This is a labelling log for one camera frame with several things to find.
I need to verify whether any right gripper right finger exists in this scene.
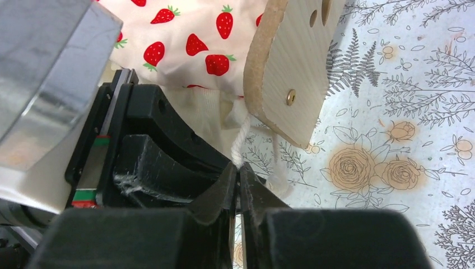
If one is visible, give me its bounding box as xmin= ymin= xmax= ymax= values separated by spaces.
xmin=239 ymin=163 xmax=289 ymax=268

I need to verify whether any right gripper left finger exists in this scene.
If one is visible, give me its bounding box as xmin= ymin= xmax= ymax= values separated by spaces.
xmin=188 ymin=163 xmax=238 ymax=268

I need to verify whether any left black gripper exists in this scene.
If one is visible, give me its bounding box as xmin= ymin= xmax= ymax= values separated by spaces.
xmin=64 ymin=68 xmax=230 ymax=208

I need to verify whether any cream tie string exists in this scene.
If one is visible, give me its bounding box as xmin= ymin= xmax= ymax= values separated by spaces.
xmin=230 ymin=111 xmax=292 ymax=200

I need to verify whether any large strawberry print cushion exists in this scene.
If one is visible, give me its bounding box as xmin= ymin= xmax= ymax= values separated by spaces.
xmin=101 ymin=1 xmax=266 ymax=151

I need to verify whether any wooden pet bed frame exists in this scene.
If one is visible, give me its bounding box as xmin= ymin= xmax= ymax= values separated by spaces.
xmin=243 ymin=0 xmax=345 ymax=149

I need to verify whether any brass hex bolt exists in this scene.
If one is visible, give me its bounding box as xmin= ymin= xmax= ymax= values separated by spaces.
xmin=286 ymin=89 xmax=296 ymax=106

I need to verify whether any floral table mat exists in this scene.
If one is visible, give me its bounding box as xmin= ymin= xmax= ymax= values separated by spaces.
xmin=231 ymin=0 xmax=475 ymax=269

